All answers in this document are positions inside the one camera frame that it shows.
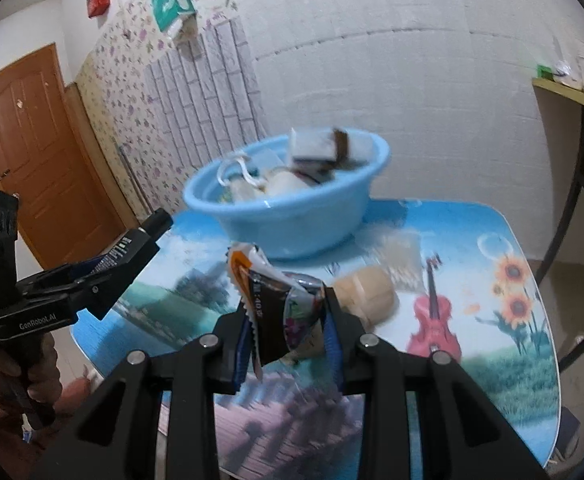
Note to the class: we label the beige round bread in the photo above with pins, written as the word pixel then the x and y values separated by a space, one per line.
pixel 372 292

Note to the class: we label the small green item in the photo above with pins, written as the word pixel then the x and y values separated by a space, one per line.
pixel 544 72

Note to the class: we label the brown wooden door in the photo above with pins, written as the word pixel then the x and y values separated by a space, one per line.
pixel 36 125

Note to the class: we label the white rounded item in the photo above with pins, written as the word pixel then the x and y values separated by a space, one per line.
pixel 287 184

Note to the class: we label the person's left hand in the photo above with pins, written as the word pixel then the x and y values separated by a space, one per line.
pixel 44 365

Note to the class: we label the white plastic bag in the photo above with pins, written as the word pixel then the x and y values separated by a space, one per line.
pixel 185 30

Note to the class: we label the white and brown box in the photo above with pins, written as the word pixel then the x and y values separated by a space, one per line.
pixel 317 147

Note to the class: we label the metal rod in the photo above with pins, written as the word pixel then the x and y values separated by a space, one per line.
pixel 134 177

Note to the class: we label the green plastic bag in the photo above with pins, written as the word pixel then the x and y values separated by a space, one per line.
pixel 171 0

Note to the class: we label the crumpled clear wrapper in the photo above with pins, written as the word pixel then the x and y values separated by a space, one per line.
pixel 566 74

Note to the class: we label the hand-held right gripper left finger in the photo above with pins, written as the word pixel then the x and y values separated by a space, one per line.
pixel 243 355

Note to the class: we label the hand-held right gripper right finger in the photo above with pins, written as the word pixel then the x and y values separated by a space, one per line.
pixel 334 355

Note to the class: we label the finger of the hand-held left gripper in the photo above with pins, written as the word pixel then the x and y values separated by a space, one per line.
pixel 116 282
pixel 154 225

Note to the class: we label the light blue plastic basin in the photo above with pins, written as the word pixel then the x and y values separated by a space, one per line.
pixel 272 230

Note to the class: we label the side desk with black legs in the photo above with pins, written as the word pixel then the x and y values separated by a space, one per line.
pixel 577 92

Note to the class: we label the red wall box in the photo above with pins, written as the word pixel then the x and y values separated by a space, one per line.
pixel 97 2

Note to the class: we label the snack packet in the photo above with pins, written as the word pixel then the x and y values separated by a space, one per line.
pixel 277 310

